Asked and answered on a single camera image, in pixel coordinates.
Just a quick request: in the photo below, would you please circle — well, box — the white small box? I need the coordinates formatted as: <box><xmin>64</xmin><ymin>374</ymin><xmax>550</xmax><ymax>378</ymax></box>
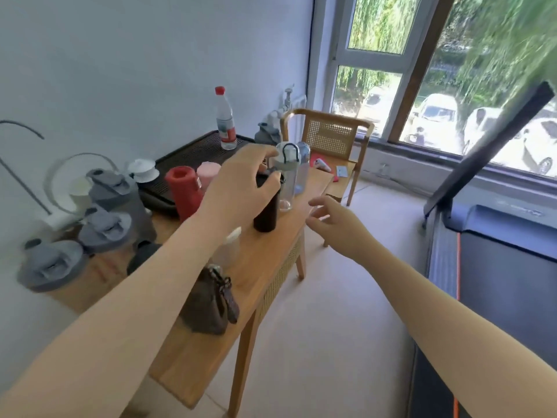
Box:
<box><xmin>40</xmin><ymin>212</ymin><xmax>80</xmax><ymax>232</ymax></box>

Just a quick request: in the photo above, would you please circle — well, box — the white wall tap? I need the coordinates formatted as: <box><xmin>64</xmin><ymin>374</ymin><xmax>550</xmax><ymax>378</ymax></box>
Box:
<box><xmin>269</xmin><ymin>84</ymin><xmax>307</xmax><ymax>122</ymax></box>

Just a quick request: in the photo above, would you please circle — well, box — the wooden side table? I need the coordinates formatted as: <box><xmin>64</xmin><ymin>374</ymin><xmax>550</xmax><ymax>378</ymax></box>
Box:
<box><xmin>46</xmin><ymin>167</ymin><xmax>335</xmax><ymax>418</ymax></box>

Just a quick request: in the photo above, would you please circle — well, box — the white lidded tea cup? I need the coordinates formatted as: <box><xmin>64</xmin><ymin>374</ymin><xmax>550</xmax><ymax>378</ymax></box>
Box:
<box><xmin>127</xmin><ymin>158</ymin><xmax>160</xmax><ymax>183</ymax></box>

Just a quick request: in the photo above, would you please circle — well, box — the black tea tray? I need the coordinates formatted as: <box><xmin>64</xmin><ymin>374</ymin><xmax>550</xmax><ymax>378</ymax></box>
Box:
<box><xmin>137</xmin><ymin>130</ymin><xmax>263</xmax><ymax>219</ymax></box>

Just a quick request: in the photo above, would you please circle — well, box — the tall grey shaker bottle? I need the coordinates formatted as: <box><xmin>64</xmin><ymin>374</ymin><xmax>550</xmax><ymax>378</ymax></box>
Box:
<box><xmin>86</xmin><ymin>168</ymin><xmax>158</xmax><ymax>249</ymax></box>

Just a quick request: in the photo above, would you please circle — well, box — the clear blue-tinted bottle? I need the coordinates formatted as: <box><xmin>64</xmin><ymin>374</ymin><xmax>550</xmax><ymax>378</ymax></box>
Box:
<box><xmin>294</xmin><ymin>142</ymin><xmax>312</xmax><ymax>197</ymax></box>

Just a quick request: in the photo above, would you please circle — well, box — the grey curved rod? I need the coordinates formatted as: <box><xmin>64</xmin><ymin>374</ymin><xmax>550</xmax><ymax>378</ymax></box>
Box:
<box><xmin>0</xmin><ymin>120</ymin><xmax>54</xmax><ymax>215</ymax></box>

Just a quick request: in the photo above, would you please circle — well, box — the red tumbler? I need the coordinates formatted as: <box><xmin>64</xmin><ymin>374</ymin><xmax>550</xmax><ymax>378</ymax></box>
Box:
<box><xmin>164</xmin><ymin>165</ymin><xmax>204</xmax><ymax>223</ymax></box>

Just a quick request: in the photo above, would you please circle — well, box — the cream cup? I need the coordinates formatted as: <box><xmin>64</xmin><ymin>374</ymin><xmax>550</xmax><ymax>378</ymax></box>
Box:
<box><xmin>69</xmin><ymin>176</ymin><xmax>95</xmax><ymax>210</ymax></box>

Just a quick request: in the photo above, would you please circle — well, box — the treadmill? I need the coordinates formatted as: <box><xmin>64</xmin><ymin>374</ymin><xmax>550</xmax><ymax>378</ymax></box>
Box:
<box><xmin>408</xmin><ymin>81</ymin><xmax>557</xmax><ymax>418</ymax></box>

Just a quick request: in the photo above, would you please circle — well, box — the person's right forearm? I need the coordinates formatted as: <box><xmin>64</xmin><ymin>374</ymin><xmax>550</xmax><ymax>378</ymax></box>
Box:
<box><xmin>360</xmin><ymin>239</ymin><xmax>557</xmax><ymax>418</ymax></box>

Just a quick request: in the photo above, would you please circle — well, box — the pink tumbler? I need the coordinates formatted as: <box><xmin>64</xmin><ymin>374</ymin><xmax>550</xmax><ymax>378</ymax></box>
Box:
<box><xmin>195</xmin><ymin>161</ymin><xmax>223</xmax><ymax>197</ymax></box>

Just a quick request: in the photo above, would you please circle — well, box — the red-capped plastic water bottle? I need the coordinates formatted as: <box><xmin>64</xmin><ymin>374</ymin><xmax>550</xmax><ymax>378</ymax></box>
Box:
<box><xmin>214</xmin><ymin>85</ymin><xmax>238</xmax><ymax>151</ymax></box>

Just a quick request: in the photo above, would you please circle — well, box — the grey flip-lid bottle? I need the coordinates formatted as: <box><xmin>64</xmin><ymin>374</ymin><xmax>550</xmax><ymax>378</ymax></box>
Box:
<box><xmin>77</xmin><ymin>208</ymin><xmax>133</xmax><ymax>254</ymax></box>
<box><xmin>17</xmin><ymin>239</ymin><xmax>88</xmax><ymax>295</ymax></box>

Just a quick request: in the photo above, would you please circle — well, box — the window with white frame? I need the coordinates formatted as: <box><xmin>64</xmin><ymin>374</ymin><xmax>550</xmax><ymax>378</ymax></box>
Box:
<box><xmin>306</xmin><ymin>0</ymin><xmax>557</xmax><ymax>181</ymax></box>

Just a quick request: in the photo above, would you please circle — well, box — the brown leather pouch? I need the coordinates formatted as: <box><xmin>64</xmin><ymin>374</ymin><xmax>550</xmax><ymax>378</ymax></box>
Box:
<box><xmin>179</xmin><ymin>264</ymin><xmax>240</xmax><ymax>336</ymax></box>

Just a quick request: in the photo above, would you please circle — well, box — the person's right hand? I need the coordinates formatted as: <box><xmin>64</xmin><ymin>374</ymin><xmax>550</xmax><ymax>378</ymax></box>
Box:
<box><xmin>305</xmin><ymin>195</ymin><xmax>380</xmax><ymax>263</ymax></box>

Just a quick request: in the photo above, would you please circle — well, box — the beige parked car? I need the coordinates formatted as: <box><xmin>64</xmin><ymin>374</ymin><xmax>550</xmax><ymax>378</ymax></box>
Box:
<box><xmin>356</xmin><ymin>84</ymin><xmax>400</xmax><ymax>136</ymax></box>

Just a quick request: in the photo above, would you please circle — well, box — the white parked car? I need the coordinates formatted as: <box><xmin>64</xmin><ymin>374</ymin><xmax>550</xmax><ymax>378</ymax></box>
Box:
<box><xmin>496</xmin><ymin>116</ymin><xmax>557</xmax><ymax>177</ymax></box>
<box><xmin>402</xmin><ymin>93</ymin><xmax>462</xmax><ymax>154</ymax></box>
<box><xmin>461</xmin><ymin>106</ymin><xmax>506</xmax><ymax>155</ymax></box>

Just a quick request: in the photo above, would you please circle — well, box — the clear bottle with grey handle lid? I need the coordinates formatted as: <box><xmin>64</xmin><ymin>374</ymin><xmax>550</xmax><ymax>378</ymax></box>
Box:
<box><xmin>273</xmin><ymin>142</ymin><xmax>302</xmax><ymax>213</ymax></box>

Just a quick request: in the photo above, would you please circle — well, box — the white ring stand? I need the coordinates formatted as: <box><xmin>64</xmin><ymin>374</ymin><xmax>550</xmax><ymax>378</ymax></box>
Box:
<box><xmin>45</xmin><ymin>152</ymin><xmax>120</xmax><ymax>216</ymax></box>

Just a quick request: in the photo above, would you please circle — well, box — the person's left hand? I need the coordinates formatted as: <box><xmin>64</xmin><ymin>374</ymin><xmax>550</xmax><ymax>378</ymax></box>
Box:
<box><xmin>201</xmin><ymin>144</ymin><xmax>283</xmax><ymax>233</ymax></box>

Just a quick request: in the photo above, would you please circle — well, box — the black tumbler bottle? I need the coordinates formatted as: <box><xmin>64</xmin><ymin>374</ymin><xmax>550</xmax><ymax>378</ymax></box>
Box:
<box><xmin>253</xmin><ymin>166</ymin><xmax>286</xmax><ymax>234</ymax></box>

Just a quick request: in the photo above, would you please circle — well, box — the dark round-top bottle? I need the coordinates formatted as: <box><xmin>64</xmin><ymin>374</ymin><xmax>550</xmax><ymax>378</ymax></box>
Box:
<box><xmin>126</xmin><ymin>240</ymin><xmax>162</xmax><ymax>276</ymax></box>

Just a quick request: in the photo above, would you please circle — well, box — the person's left forearm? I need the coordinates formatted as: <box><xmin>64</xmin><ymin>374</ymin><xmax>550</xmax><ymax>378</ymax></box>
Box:
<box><xmin>0</xmin><ymin>204</ymin><xmax>244</xmax><ymax>418</ymax></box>

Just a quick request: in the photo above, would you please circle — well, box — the wooden rattan chair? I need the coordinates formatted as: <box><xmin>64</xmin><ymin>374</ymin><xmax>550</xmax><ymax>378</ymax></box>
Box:
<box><xmin>279</xmin><ymin>108</ymin><xmax>376</xmax><ymax>248</ymax></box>

